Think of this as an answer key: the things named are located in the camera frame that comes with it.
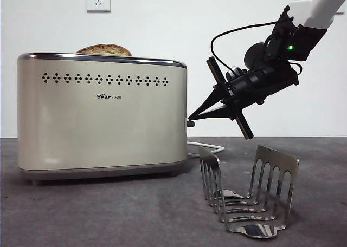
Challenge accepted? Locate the slice of toast bread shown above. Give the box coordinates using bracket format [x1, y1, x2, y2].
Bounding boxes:
[75, 43, 133, 57]

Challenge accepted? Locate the cream toaster with chrome top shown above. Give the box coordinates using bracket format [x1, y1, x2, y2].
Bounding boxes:
[17, 51, 188, 187]

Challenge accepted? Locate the steel toast rack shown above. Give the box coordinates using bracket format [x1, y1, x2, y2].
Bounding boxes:
[198, 145, 300, 240]

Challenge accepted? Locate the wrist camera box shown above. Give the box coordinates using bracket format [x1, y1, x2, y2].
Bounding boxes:
[225, 67, 242, 82]

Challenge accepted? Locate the white toaster power cord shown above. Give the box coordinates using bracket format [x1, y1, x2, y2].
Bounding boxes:
[186, 141, 225, 158]

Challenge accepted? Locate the black camera cable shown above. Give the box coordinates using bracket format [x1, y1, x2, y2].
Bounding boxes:
[210, 21, 280, 74]

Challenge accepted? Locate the white wall outlet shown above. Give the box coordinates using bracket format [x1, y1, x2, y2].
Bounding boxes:
[86, 0, 111, 14]

